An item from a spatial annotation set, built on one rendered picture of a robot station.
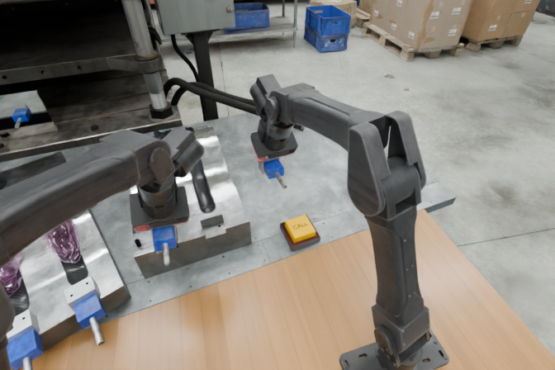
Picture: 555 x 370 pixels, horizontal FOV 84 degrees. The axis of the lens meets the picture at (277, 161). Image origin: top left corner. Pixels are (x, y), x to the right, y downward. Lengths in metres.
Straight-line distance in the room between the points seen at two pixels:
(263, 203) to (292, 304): 0.30
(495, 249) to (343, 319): 1.52
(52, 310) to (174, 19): 1.03
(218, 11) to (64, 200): 1.11
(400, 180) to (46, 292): 0.72
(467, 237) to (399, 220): 1.67
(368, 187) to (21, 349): 0.65
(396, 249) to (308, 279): 0.33
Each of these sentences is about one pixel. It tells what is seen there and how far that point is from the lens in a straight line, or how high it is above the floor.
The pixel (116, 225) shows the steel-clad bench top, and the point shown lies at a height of 0.80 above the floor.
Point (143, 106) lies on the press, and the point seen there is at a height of 0.79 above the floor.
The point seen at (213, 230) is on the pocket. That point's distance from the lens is 0.77.
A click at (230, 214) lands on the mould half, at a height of 0.89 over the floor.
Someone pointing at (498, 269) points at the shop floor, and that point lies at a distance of 2.06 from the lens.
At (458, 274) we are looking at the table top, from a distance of 0.88.
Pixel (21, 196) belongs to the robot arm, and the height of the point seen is 1.24.
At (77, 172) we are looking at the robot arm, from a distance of 0.43.
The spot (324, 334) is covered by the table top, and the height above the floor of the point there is 0.80.
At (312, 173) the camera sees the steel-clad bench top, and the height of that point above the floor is 0.80.
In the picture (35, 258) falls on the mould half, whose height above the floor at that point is 0.88.
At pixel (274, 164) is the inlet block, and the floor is 0.95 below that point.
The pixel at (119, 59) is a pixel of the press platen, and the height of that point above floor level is 1.04.
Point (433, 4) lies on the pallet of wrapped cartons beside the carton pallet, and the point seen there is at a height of 0.64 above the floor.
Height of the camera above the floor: 1.46
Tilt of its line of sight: 40 degrees down
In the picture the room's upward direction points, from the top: straight up
